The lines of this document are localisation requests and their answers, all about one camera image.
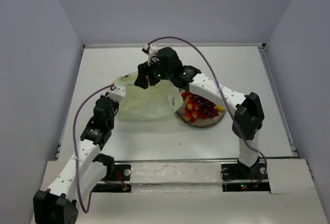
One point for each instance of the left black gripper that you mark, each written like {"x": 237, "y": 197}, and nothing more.
{"x": 115, "y": 104}

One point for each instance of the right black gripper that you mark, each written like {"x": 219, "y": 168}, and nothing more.
{"x": 143, "y": 69}

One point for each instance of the light green plastic bag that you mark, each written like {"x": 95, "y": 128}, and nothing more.
{"x": 148, "y": 104}

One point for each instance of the red fake cherry cluster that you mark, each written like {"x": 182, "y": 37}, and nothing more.
{"x": 187, "y": 98}

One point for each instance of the red fake grape bunch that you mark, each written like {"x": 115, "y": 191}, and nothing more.
{"x": 206, "y": 108}

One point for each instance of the yellow fake banana bunch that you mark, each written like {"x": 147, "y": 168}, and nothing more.
{"x": 219, "y": 108}

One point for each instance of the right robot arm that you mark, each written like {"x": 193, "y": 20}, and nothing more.
{"x": 245, "y": 109}

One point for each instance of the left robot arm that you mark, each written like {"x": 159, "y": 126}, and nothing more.
{"x": 64, "y": 197}

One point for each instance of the speckled ceramic plate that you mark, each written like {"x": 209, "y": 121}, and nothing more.
{"x": 199, "y": 123}

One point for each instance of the white front board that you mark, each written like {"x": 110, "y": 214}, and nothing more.
{"x": 193, "y": 192}

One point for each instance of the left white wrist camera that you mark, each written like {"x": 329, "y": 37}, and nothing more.
{"x": 117, "y": 92}

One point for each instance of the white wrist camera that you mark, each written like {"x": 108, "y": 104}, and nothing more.
{"x": 151, "y": 51}
{"x": 117, "y": 92}

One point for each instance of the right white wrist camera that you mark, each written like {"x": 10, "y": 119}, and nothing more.
{"x": 151, "y": 51}

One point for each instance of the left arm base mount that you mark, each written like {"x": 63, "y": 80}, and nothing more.
{"x": 118, "y": 182}

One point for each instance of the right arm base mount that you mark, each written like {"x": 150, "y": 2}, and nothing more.
{"x": 236, "y": 179}

